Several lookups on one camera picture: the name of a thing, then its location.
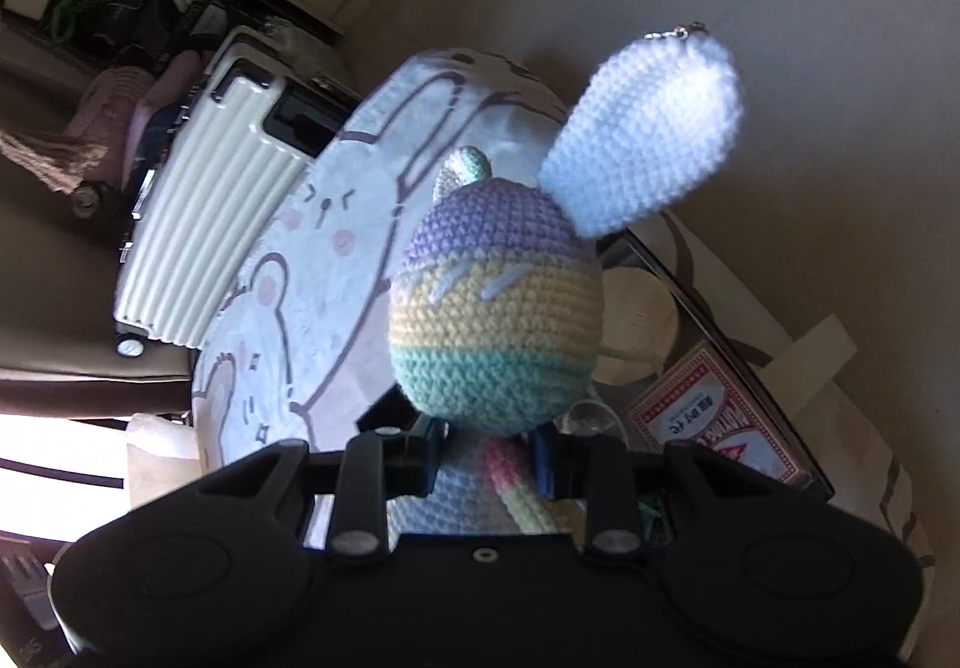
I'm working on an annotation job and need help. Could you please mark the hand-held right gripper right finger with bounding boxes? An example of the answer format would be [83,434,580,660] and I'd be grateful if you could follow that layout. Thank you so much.
[529,428,760,556]

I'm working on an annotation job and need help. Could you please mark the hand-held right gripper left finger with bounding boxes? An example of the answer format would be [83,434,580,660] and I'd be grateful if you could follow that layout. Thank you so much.
[199,417,443,556]

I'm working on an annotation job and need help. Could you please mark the clear plastic case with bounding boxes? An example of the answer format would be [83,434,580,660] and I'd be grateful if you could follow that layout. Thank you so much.
[559,400,623,444]

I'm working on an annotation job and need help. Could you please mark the pastel crochet bunny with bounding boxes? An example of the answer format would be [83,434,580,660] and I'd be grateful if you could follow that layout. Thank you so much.
[386,26,747,534]

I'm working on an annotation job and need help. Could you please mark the red playing card box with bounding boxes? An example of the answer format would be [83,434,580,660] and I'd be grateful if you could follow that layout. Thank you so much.
[628,345,818,483]

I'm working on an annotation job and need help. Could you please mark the round beige wooden disc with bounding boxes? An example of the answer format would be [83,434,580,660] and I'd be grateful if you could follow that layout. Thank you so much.
[600,263,682,385]

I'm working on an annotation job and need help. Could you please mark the black shallow box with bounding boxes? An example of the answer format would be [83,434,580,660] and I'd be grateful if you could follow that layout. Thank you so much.
[600,233,835,511]

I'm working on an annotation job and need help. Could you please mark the bear printed blanket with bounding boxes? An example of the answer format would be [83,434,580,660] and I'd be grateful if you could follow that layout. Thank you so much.
[191,45,938,564]

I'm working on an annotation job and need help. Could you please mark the white mesh pillow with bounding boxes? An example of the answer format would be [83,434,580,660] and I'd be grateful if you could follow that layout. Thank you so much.
[124,413,207,511]

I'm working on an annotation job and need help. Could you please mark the white ribbed suitcase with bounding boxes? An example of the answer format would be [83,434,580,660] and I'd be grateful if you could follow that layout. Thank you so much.
[112,26,361,358]

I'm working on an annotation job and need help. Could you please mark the beige leather sofa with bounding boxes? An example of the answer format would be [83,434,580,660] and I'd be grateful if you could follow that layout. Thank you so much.
[0,180,200,406]

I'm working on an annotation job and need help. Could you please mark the pink padded clothes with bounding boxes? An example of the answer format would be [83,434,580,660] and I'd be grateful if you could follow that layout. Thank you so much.
[67,49,203,189]

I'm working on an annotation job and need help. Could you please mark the beige fringed scarf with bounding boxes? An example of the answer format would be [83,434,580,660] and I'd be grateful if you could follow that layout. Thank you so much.
[0,128,110,193]

